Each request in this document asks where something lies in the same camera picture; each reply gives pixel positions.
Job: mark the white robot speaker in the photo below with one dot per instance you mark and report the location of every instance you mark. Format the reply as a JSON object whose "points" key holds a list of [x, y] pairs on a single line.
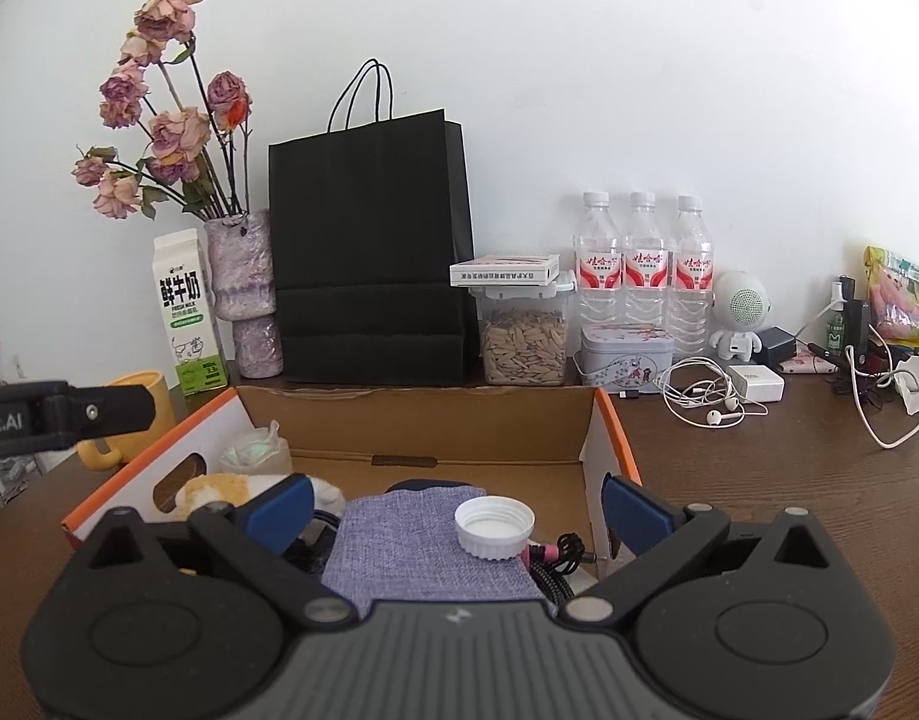
{"points": [[740, 307]]}

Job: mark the black paper bag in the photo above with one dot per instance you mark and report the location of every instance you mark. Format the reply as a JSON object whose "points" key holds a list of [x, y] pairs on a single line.
{"points": [[369, 255]]}

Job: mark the white earphones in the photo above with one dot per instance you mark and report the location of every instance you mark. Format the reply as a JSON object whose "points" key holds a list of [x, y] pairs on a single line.
{"points": [[718, 416]]}

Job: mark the clear water bottle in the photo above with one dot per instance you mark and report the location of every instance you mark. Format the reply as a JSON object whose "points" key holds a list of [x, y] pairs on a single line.
{"points": [[598, 270], [690, 277], [645, 270]]}

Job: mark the black power adapter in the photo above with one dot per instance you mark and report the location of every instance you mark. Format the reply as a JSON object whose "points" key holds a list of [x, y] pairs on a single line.
{"points": [[776, 349]]}

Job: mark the black upright device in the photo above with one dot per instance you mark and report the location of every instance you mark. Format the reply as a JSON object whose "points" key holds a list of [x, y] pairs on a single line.
{"points": [[858, 330]]}

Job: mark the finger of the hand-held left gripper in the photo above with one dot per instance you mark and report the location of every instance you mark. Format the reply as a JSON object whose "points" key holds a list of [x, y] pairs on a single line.
{"points": [[114, 412]]}

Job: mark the white milk carton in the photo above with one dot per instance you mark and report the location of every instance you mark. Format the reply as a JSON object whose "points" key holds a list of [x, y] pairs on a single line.
{"points": [[189, 315]]}

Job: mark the red cardboard box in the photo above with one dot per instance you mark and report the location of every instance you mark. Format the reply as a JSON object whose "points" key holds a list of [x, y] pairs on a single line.
{"points": [[429, 420]]}

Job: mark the clear seed container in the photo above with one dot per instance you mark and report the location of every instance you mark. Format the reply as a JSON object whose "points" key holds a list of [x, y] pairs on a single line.
{"points": [[523, 341]]}

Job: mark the clear plastic bag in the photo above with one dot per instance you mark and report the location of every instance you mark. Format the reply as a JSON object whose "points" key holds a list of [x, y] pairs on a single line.
{"points": [[256, 450]]}

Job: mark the pink flat case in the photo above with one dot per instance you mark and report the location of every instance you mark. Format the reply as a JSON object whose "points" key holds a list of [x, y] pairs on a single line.
{"points": [[808, 364]]}

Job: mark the yellow mug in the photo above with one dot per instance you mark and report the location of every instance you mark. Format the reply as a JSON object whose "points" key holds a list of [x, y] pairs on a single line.
{"points": [[148, 442]]}

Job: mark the white charger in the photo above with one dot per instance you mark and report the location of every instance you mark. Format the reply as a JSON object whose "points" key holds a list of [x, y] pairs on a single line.
{"points": [[755, 384]]}

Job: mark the navy zip case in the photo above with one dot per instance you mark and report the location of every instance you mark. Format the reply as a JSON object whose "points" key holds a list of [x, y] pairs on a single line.
{"points": [[429, 487]]}

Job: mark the purple mottled vase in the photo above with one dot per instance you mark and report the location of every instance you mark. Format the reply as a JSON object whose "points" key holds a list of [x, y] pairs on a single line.
{"points": [[245, 292]]}

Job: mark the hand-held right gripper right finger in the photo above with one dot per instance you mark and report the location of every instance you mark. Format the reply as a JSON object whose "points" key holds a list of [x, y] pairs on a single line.
{"points": [[638, 514]]}

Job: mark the yellow plush toy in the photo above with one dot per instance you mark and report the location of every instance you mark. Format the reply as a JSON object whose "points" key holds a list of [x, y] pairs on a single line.
{"points": [[219, 491]]}

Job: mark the yellow snack bag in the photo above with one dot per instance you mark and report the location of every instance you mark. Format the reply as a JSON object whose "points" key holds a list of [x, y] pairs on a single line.
{"points": [[906, 296]]}

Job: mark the white face mask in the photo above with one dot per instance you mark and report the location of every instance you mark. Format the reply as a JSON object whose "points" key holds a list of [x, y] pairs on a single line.
{"points": [[917, 386]]}

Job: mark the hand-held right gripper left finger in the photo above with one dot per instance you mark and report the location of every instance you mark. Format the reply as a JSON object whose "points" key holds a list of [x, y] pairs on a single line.
{"points": [[283, 514]]}

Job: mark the decorated tin box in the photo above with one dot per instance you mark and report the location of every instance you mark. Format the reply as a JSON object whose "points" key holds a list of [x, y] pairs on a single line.
{"points": [[624, 360]]}

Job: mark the dried rose bouquet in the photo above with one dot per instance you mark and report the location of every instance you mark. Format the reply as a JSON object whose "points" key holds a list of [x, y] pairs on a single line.
{"points": [[166, 135]]}

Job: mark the green spray bottle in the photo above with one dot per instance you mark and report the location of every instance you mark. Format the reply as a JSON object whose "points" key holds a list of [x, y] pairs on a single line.
{"points": [[837, 330]]}

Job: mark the purple fabric pouch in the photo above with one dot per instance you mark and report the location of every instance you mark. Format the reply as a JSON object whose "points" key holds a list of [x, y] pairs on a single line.
{"points": [[414, 555]]}

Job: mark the storage cart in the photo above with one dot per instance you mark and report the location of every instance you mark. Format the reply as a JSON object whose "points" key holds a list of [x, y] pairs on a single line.
{"points": [[1, 487]]}

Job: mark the white ribbed lid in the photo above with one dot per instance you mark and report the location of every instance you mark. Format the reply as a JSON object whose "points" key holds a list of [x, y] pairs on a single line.
{"points": [[495, 529]]}

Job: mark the flat white box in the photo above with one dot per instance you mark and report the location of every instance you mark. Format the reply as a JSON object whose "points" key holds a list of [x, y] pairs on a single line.
{"points": [[504, 271]]}

